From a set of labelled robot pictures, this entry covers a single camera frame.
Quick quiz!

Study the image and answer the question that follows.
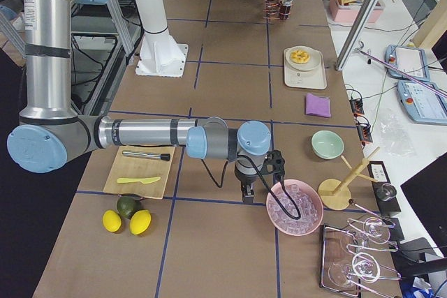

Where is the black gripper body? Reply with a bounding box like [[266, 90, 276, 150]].
[[237, 174, 256, 204]]

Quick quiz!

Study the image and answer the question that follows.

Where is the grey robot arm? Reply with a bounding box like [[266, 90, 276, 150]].
[[7, 0, 271, 204]]

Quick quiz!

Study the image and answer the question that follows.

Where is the glass rack tray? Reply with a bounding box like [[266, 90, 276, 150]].
[[320, 216, 402, 297]]

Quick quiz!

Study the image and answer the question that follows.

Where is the cream rectangular tray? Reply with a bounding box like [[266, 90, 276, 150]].
[[284, 50, 327, 90]]

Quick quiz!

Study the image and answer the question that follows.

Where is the dark tea bottle lower left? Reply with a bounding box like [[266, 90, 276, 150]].
[[279, 0, 293, 20]]

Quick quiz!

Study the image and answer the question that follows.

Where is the pink bowl of ice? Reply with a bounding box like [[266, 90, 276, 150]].
[[266, 179, 323, 237]]

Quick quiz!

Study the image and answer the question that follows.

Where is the wooden mug tree stand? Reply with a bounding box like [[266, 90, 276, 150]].
[[318, 147, 380, 210]]

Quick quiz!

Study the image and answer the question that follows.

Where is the steel muddler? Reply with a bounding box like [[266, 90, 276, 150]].
[[122, 150, 171, 161]]

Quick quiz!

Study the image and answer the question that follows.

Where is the mint green bowl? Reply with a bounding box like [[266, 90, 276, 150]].
[[311, 130, 344, 160]]

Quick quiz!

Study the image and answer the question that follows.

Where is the yellow plastic knife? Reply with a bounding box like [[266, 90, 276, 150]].
[[116, 177, 161, 184]]

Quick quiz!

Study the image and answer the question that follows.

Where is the yellow lemon right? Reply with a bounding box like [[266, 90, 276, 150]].
[[129, 209, 152, 235]]

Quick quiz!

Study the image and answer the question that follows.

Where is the yellow lemon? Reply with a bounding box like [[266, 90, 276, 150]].
[[102, 210, 122, 232], [129, 209, 152, 235]]

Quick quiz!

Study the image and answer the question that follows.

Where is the purple folded cloth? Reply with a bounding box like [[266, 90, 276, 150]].
[[305, 93, 331, 118]]

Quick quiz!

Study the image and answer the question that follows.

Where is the green avocado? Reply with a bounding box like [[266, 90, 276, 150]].
[[117, 195, 138, 219]]

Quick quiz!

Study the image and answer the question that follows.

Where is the wooden cutting board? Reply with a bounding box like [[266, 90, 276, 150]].
[[103, 146, 175, 199]]

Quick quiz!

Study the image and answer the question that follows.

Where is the black scale with cup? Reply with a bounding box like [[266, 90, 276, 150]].
[[368, 161, 401, 216]]

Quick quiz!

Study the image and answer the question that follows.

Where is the yellow lemon left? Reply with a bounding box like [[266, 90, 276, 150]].
[[102, 210, 122, 232]]

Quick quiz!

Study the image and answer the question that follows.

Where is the cream round plate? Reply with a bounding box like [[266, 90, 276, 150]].
[[284, 46, 322, 71]]

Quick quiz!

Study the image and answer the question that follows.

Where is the lower teach pendant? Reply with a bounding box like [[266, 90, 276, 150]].
[[397, 80, 446, 126]]

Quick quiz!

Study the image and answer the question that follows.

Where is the teach pendant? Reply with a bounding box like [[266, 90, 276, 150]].
[[385, 45, 430, 82], [397, 80, 446, 126]]

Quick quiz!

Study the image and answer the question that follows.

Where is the upper teach pendant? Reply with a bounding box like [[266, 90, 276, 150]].
[[385, 45, 430, 82]]

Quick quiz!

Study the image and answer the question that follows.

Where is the pink storage box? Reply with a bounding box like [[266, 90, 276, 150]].
[[329, 0, 385, 23]]

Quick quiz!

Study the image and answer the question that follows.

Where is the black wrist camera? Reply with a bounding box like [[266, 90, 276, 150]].
[[265, 149, 285, 180]]

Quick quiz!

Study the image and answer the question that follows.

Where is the glazed ring donut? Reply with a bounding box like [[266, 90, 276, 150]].
[[290, 50, 310, 64]]

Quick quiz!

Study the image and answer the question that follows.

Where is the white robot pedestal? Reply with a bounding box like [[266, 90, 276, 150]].
[[135, 0, 189, 77]]

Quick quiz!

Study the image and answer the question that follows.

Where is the copper wire bottle rack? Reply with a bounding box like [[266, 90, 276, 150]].
[[264, 0, 281, 20]]

